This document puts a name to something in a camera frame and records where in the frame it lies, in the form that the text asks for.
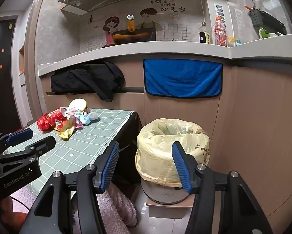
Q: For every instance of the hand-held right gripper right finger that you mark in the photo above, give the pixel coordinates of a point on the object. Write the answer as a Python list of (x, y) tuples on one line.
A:
[(182, 168)]

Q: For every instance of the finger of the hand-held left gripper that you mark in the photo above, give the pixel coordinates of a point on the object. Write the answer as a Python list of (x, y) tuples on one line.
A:
[(19, 135), (42, 143)]

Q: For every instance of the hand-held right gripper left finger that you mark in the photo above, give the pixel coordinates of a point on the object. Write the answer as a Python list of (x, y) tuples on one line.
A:
[(110, 165)]

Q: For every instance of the red plastic bag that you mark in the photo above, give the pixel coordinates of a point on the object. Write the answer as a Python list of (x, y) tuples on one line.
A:
[(44, 124)]

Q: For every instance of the round metal trash bin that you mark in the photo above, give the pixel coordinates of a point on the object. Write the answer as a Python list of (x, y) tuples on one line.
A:
[(165, 192)]

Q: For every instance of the yellow plastic trash bag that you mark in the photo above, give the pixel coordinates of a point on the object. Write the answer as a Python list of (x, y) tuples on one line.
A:
[(158, 151)]

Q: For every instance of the yellow snack wrapper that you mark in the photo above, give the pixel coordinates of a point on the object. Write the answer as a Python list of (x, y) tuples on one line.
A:
[(66, 131)]

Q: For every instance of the red patterned paper cup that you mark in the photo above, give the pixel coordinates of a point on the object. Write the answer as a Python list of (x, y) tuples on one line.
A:
[(57, 114)]

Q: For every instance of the pink snack wrapper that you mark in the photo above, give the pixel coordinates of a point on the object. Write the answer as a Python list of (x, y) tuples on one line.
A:
[(74, 118)]

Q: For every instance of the pink fluffy mat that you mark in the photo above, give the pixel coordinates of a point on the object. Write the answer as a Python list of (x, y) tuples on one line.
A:
[(119, 207)]

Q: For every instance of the blue snack wrapper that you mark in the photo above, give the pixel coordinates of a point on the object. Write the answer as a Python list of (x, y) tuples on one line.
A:
[(85, 120)]

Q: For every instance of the white crumpled tissue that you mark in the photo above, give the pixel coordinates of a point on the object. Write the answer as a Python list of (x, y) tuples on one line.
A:
[(93, 115)]

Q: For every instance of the yellow container with foil lid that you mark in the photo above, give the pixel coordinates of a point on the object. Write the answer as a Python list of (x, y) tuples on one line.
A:
[(77, 104)]

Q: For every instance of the dark door with stickers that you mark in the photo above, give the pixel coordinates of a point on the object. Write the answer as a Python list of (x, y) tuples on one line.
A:
[(2, 78)]

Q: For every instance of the black garment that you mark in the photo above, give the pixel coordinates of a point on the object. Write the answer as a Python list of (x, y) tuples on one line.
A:
[(87, 80)]

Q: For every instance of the blue towel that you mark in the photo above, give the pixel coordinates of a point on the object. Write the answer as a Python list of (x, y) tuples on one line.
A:
[(182, 78)]

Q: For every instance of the dark sauce bottle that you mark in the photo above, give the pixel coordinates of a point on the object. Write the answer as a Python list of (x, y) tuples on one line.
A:
[(204, 36)]

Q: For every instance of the small yellow jar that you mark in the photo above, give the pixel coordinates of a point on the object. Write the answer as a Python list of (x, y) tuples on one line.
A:
[(231, 42)]

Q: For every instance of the small teal box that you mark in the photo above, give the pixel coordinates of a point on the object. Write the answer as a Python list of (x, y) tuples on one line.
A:
[(238, 42)]

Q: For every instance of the clear bottle with orange cap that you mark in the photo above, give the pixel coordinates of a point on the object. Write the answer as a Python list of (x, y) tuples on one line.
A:
[(220, 33)]

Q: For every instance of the yellow bottle with metal cap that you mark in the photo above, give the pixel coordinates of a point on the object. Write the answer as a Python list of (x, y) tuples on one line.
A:
[(130, 24)]

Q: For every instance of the green and white cloth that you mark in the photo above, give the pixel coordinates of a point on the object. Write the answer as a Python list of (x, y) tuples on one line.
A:
[(265, 34)]

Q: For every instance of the white vent grille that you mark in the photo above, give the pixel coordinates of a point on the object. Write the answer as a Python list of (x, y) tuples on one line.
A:
[(219, 12)]

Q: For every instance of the dark utensil rack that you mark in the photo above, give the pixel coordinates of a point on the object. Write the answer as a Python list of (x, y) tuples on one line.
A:
[(270, 22)]

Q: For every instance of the white spoon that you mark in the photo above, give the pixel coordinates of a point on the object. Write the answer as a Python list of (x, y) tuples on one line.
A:
[(256, 1)]

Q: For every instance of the cartoon wall sticker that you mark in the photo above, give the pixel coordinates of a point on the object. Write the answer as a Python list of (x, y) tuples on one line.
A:
[(175, 29)]

